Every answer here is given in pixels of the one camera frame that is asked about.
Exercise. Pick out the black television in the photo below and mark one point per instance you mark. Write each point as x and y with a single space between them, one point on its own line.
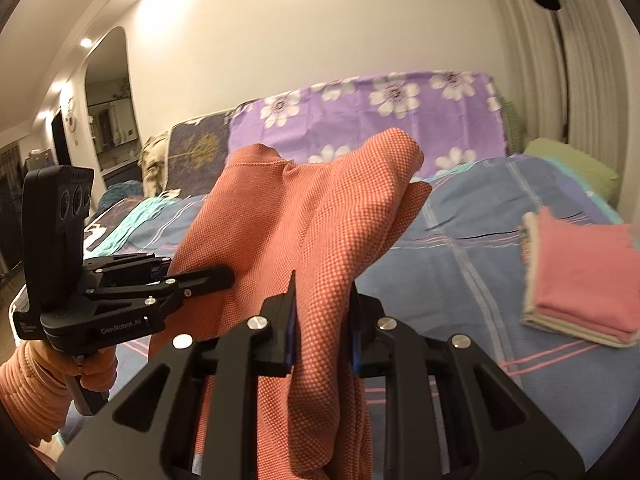
60 140

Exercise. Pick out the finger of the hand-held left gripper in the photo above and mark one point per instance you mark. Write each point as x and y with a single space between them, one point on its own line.
200 277
130 263

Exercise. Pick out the white curtain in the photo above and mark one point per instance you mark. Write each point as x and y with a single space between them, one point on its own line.
600 85

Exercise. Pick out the green pillow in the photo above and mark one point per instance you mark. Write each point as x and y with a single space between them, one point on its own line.
575 165

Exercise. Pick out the green cloth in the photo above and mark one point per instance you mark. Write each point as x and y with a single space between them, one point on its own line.
510 125

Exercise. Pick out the person's left hand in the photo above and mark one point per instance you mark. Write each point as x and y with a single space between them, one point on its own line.
97 370

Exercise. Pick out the teal blanket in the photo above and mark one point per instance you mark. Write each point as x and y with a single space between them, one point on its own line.
135 215

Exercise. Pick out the blue plaid blanket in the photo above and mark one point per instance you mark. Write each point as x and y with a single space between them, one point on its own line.
450 260

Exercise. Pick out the purple floral pillow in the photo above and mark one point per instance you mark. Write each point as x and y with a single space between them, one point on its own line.
350 110

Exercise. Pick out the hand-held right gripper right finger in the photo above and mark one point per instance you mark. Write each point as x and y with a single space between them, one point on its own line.
353 345

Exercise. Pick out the pink folded cloth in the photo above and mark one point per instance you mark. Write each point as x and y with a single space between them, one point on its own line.
580 270

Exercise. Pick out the salmon knit cloth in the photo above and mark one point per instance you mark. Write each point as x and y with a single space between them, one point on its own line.
310 220

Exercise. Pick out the stack of folded towels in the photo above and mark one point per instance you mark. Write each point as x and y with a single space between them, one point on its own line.
575 331

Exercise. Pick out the beige crumpled cloth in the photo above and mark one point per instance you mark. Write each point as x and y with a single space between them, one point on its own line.
152 160

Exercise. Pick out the dark patterned pillow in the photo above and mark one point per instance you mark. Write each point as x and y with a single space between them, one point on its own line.
200 150

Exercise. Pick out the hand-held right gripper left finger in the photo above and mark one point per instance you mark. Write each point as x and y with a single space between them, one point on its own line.
292 330

